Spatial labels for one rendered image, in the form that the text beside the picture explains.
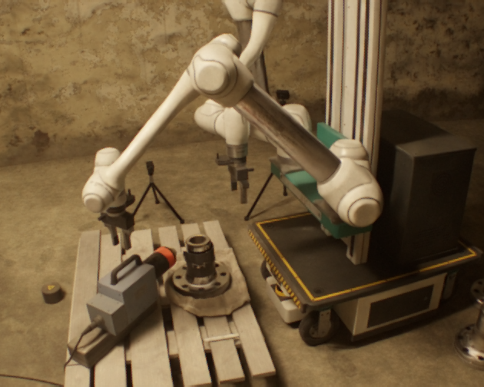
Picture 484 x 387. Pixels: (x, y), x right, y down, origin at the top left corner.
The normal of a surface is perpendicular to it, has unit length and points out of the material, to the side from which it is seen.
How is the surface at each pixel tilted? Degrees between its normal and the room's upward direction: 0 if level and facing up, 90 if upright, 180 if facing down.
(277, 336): 0
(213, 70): 90
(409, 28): 90
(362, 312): 90
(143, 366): 0
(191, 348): 0
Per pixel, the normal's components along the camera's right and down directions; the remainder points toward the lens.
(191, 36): 0.21, 0.44
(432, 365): -0.03, -0.89
